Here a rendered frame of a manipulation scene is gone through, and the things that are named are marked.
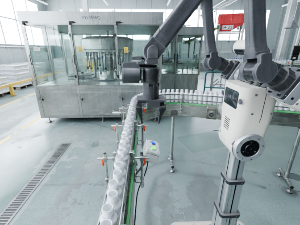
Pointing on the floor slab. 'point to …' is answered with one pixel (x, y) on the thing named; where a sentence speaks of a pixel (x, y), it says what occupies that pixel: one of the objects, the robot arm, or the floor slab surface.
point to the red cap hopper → (225, 21)
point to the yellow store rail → (13, 85)
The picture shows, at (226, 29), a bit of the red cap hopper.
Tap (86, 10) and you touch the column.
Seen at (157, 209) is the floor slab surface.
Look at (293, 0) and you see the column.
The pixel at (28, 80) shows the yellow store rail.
